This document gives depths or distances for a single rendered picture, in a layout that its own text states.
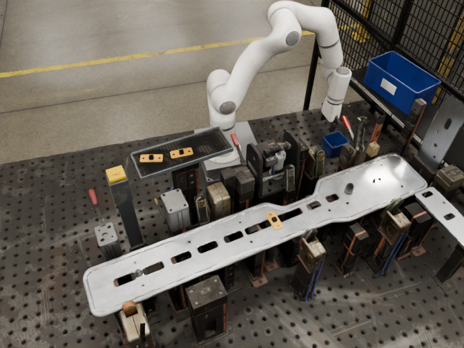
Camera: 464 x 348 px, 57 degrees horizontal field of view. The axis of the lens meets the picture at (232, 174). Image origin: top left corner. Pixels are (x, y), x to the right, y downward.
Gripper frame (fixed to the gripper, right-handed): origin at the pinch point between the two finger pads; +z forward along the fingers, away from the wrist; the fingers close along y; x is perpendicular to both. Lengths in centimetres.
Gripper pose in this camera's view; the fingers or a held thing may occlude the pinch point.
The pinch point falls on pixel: (327, 123)
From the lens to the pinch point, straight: 221.6
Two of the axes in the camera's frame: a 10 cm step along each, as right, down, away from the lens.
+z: -0.5, 6.7, 7.4
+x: 9.4, -2.2, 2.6
